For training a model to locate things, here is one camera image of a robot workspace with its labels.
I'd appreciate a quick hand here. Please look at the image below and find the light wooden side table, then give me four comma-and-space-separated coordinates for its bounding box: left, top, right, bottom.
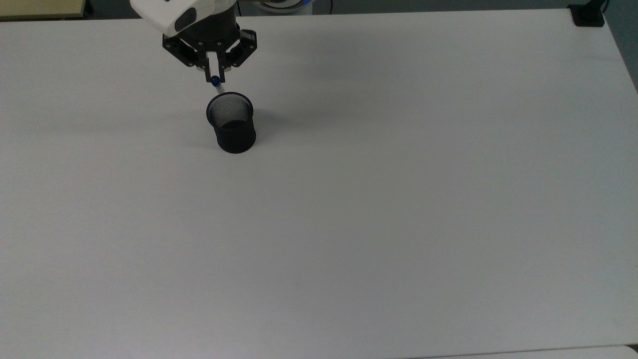
0, 0, 87, 21

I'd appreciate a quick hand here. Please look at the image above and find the black table clamp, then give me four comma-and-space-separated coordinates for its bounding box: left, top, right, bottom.
569, 0, 607, 27

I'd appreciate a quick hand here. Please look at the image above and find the black mesh pen cup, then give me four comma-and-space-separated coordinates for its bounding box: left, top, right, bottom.
206, 91, 258, 155

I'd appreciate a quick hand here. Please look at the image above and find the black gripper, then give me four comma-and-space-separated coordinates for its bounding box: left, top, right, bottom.
161, 7, 259, 84

